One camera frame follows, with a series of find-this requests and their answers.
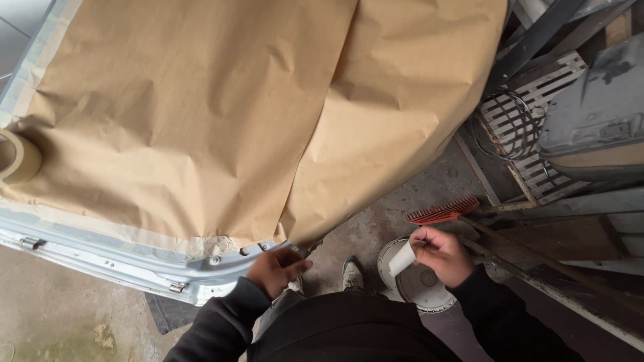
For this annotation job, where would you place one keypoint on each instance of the person's right shoe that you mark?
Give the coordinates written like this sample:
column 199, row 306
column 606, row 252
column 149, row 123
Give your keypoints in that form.
column 352, row 275

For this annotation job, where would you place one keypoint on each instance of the person's black sweater torso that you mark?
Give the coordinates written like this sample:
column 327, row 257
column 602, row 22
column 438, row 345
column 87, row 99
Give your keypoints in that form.
column 347, row 327

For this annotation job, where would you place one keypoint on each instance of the white slatted metal grate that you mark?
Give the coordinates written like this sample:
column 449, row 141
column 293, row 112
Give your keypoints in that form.
column 533, row 125

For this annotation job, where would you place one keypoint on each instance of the person's shoe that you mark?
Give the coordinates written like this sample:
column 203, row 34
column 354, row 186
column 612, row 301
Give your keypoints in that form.
column 296, row 285
column 352, row 275

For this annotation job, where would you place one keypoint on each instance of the person's left shoe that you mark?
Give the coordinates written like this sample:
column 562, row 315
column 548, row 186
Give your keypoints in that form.
column 296, row 285

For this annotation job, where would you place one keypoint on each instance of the black rubber floor mat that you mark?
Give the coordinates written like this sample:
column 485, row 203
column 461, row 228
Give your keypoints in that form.
column 168, row 314

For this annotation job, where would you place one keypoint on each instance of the person's left hand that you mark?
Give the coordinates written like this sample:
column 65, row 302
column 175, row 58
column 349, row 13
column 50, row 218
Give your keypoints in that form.
column 274, row 275

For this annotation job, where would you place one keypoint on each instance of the beige masking tape roll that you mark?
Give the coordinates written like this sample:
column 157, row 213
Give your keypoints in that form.
column 17, row 157

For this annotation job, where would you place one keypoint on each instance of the white sandpaper piece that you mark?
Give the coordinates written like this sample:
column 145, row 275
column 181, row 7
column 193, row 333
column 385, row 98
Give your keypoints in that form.
column 401, row 259

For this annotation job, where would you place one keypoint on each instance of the grey car body panel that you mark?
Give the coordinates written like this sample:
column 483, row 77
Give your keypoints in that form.
column 596, row 105

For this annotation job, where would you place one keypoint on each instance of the white plastic bucket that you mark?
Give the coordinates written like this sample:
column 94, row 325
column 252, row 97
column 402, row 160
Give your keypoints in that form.
column 417, row 286

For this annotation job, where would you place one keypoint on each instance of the person's right hand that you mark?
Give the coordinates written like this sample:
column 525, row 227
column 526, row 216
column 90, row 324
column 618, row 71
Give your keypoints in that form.
column 445, row 256

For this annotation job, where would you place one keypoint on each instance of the light blue car door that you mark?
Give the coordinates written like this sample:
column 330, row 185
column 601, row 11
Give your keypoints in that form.
column 126, row 261

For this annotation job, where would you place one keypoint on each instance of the heap of grey metal bars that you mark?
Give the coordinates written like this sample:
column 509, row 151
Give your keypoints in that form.
column 553, row 25

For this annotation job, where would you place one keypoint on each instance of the brown masking paper sheet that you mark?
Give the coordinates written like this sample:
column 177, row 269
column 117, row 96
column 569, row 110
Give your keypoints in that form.
column 241, row 110

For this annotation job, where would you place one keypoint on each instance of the red push broom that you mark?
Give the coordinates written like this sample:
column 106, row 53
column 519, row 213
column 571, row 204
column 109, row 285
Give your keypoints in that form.
column 503, row 236

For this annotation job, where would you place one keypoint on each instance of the person's left fingers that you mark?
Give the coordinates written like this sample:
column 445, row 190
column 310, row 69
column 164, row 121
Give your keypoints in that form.
column 294, row 259

